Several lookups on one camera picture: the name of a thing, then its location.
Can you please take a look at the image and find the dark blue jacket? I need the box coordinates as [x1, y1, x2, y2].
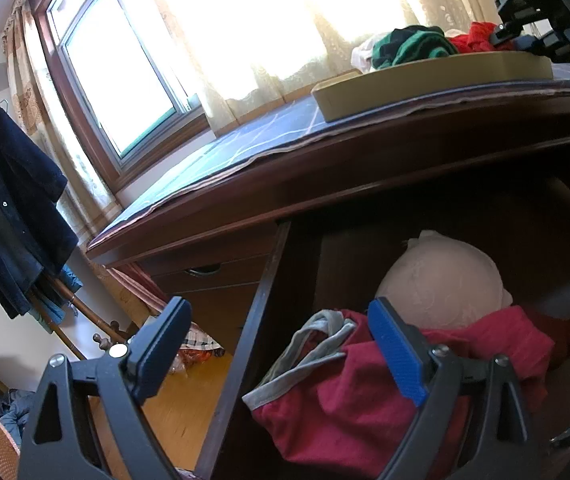
[0, 107, 80, 321]

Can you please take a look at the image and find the orange plastic bag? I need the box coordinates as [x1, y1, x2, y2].
[175, 347, 213, 376]

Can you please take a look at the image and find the orange-red underwear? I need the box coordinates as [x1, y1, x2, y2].
[469, 21, 512, 43]

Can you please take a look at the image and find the small wooden drawer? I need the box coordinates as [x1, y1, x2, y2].
[137, 232, 278, 291]

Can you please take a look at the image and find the plaid cloth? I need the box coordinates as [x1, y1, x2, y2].
[180, 320, 226, 358]

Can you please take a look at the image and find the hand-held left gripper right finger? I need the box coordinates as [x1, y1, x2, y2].
[366, 296, 556, 480]

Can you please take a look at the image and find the yellow cardboard tray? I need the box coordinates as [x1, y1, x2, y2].
[311, 50, 554, 123]

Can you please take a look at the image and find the wood-framed window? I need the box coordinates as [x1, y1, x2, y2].
[35, 0, 210, 188]

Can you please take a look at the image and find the patterned cream curtain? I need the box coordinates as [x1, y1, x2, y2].
[2, 0, 126, 241]
[137, 0, 510, 131]

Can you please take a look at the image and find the blue checked tablecloth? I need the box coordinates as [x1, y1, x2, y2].
[87, 62, 570, 251]

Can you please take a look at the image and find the dark wooden dresser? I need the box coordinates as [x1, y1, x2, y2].
[85, 92, 570, 480]

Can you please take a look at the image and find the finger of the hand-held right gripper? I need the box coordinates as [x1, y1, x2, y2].
[537, 27, 570, 62]
[489, 20, 540, 53]

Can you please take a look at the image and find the wide wooden drawer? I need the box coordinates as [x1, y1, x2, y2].
[192, 135, 570, 480]

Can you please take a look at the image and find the teal garment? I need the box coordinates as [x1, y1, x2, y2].
[27, 262, 84, 333]

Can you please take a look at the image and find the pink striped cloth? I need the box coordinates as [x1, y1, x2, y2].
[110, 262, 176, 328]

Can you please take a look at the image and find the beige bra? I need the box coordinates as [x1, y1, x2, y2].
[375, 230, 514, 331]

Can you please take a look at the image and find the wooden coat rack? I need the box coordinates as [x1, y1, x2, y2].
[30, 275, 138, 361]

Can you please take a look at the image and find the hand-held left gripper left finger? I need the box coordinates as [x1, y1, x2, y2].
[16, 296, 194, 480]

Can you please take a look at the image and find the green black underwear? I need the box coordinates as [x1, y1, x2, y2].
[371, 25, 460, 70]

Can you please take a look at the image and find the dark red underwear grey waistband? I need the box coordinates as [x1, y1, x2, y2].
[241, 305, 570, 478]

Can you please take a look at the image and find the white underwear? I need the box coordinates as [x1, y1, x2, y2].
[351, 32, 390, 75]

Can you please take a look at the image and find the blue-grey clothes pile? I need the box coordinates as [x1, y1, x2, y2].
[0, 350, 38, 446]

